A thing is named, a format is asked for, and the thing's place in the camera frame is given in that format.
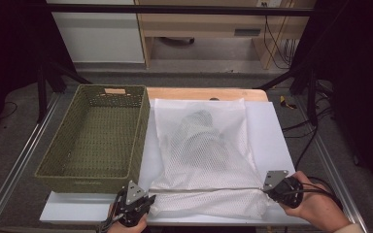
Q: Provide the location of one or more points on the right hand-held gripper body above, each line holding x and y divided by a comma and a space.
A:
288, 194

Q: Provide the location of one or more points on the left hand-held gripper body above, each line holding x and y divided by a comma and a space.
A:
132, 194

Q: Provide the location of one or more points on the white mesh laundry bag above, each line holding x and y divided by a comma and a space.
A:
207, 204

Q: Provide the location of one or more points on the light blue denim jeans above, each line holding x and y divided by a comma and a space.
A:
204, 142

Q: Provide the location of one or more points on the green woven basket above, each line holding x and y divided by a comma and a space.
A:
55, 168

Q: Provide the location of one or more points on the person's left hand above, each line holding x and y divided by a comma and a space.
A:
126, 229

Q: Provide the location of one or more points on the person's right hand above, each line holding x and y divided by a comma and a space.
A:
317, 207

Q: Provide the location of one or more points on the white board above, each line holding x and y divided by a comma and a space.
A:
272, 129

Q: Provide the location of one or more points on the yellow and black tool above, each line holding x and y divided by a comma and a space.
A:
285, 102

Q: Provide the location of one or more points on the black metal stand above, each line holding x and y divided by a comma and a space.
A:
311, 97
41, 93

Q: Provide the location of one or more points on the black curtain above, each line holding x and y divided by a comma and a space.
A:
362, 64
6, 48

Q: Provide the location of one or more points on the black object under desk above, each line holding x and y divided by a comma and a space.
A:
178, 41

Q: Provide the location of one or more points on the white cabinet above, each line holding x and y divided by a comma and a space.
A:
100, 35

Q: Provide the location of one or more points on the wooden desk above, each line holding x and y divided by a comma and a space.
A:
204, 24

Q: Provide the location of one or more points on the black horizontal bar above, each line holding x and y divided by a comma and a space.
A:
175, 9

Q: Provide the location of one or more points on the aluminium rail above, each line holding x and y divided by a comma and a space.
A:
336, 168
16, 168

